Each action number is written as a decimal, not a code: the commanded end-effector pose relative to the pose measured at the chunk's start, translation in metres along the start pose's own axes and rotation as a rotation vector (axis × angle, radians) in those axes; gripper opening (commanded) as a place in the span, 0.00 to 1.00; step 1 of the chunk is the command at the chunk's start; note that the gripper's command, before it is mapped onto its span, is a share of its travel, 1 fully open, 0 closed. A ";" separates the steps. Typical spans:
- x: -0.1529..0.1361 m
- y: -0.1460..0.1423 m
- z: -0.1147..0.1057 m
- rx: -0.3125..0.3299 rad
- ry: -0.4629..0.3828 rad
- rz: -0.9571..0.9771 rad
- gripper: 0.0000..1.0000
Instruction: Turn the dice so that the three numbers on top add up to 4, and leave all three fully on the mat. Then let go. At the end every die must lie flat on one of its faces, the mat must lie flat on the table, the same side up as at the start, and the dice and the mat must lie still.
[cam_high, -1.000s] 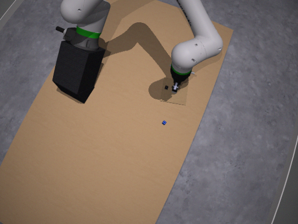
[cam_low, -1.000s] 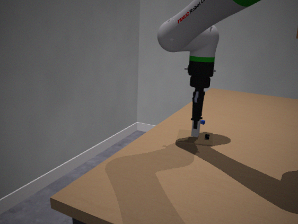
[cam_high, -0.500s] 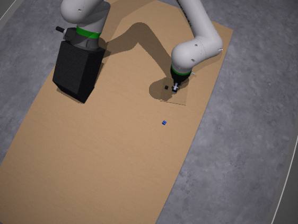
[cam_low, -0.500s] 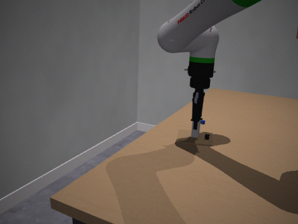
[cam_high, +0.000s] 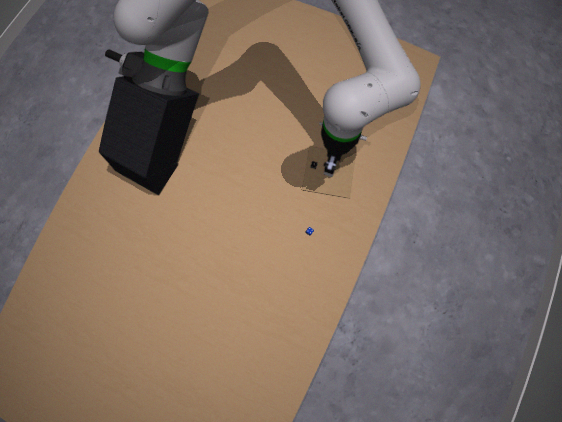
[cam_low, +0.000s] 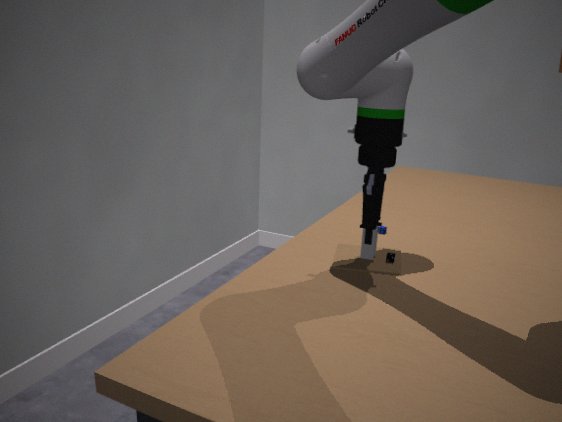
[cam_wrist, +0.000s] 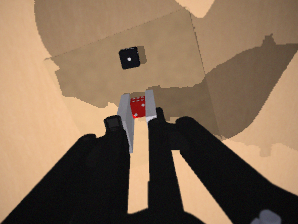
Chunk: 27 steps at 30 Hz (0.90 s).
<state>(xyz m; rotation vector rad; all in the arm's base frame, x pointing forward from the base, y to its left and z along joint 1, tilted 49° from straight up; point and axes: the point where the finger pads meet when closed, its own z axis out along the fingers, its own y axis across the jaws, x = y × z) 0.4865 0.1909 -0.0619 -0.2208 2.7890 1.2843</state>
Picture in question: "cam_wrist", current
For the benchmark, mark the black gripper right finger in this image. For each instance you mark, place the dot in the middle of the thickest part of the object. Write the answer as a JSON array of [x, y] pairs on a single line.
[[244, 195]]

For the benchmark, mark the black die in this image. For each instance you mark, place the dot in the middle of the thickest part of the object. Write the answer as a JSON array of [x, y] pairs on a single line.
[[129, 58]]

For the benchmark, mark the tan square mat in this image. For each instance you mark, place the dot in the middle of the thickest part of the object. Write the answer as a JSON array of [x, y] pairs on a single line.
[[90, 79]]

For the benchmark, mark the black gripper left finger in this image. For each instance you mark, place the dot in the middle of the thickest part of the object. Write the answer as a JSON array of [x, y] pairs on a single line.
[[60, 197]]

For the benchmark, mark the red die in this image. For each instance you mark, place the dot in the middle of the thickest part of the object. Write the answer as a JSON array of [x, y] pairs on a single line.
[[138, 107]]

